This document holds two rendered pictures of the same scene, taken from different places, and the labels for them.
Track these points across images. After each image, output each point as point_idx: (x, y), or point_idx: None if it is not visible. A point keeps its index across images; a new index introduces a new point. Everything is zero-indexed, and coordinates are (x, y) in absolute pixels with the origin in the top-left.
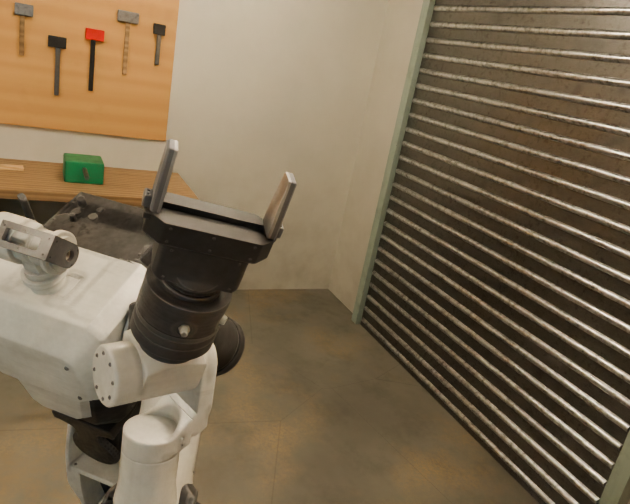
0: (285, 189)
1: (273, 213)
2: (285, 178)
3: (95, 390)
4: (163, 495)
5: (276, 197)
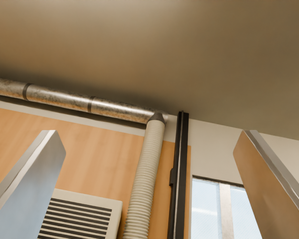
0: (61, 165)
1: (35, 214)
2: (58, 144)
3: None
4: None
5: (39, 177)
